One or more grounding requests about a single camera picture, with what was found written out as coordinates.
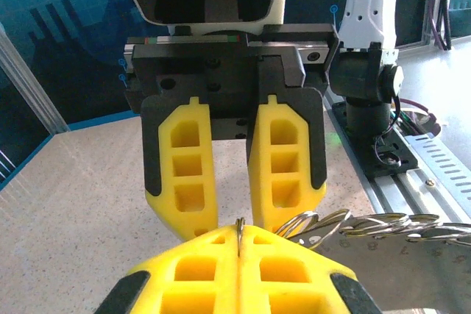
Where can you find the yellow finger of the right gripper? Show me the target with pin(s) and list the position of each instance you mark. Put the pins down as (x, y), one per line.
(165, 203)
(312, 137)

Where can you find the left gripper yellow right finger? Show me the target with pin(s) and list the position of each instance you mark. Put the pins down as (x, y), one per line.
(287, 273)

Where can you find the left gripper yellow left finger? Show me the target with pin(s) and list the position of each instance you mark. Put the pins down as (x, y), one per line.
(191, 273)

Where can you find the blue table edge trim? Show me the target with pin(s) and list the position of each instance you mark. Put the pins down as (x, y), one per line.
(95, 122)

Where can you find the brass screw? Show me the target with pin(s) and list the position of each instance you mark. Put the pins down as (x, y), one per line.
(429, 182)

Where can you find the aluminium mounting rail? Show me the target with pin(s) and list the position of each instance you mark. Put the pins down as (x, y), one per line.
(386, 189)

